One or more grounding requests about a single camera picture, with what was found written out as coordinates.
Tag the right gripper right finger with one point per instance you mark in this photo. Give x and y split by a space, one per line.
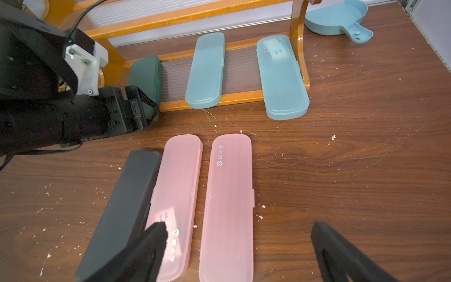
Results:
340 261

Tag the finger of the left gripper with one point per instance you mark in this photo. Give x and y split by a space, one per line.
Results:
143 107

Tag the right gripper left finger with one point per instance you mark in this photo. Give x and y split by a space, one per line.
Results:
140 261

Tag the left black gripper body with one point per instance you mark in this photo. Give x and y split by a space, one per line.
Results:
121 120

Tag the dark green pencil case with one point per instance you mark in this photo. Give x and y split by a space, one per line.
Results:
146 74

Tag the black pencil case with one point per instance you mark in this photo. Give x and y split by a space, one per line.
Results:
125 214

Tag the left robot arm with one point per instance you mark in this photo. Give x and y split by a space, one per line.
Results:
50 91

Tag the orange three-tier shelf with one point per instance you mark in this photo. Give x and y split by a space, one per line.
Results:
132 30

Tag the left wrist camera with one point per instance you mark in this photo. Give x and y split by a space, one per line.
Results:
86 57

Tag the teal handled dish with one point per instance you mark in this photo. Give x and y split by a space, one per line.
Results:
344 18

